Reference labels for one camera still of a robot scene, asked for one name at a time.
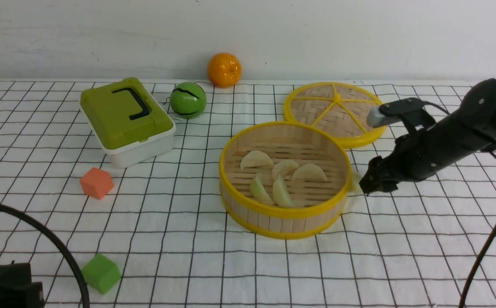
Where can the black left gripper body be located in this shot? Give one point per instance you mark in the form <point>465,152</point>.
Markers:
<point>17,290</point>

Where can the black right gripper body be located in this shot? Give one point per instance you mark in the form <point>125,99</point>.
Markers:
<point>406,163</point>

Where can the pale dumpling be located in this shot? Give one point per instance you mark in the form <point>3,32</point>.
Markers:
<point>255,158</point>
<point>355,183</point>
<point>281,194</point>
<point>283,167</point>
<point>258,191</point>
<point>309,171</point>

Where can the pale dumpling front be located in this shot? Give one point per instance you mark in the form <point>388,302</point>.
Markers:
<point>258,191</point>

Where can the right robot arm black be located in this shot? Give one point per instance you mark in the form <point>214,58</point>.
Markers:
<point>429,145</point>

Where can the bamboo steamer lid yellow rim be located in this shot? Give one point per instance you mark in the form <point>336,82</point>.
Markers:
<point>338,109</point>

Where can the bamboo steamer tray yellow rim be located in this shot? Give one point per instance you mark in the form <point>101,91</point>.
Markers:
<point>318,204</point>

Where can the green cube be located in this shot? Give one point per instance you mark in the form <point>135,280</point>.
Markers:
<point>101,273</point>

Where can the orange cube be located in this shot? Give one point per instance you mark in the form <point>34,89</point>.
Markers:
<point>96,183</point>

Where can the green white lidded box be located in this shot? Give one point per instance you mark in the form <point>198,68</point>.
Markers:
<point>130,125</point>

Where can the orange fruit toy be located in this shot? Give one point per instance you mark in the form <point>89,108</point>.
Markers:
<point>224,70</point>

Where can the green ball toy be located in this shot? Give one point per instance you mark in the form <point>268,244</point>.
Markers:
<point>188,100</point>

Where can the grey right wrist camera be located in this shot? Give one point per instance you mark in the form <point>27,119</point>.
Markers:
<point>409,111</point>

